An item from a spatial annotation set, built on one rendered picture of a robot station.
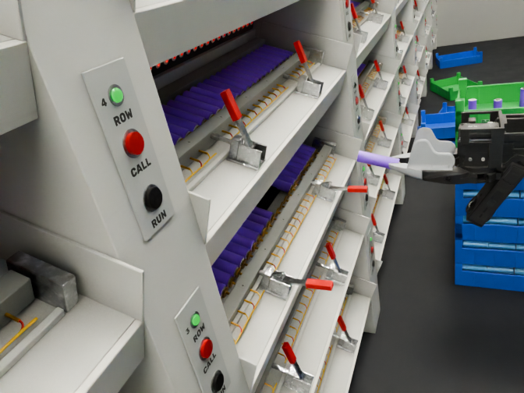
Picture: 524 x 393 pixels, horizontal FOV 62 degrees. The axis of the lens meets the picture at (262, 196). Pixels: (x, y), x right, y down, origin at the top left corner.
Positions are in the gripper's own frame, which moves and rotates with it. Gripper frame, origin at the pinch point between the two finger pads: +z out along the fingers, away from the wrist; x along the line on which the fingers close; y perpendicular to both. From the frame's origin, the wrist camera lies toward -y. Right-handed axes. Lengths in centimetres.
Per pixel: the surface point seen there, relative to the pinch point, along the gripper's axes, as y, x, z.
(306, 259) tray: -9.4, 13.2, 12.4
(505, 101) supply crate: -12, -66, -19
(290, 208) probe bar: -5.2, 5.4, 17.0
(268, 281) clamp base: -7.0, 22.0, 14.7
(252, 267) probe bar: -5.1, 21.6, 17.0
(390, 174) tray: -47, -92, 16
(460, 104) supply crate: -6.2, -47.0, -8.1
